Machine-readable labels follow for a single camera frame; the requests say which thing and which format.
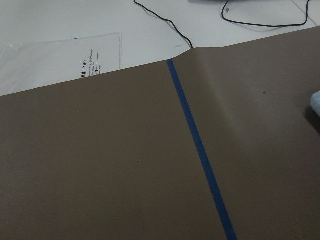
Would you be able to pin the light blue button shirt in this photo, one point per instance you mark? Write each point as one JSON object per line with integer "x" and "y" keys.
{"x": 315, "y": 102}

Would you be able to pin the clear plastic bag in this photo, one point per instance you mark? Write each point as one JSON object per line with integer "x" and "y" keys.
{"x": 26, "y": 66}

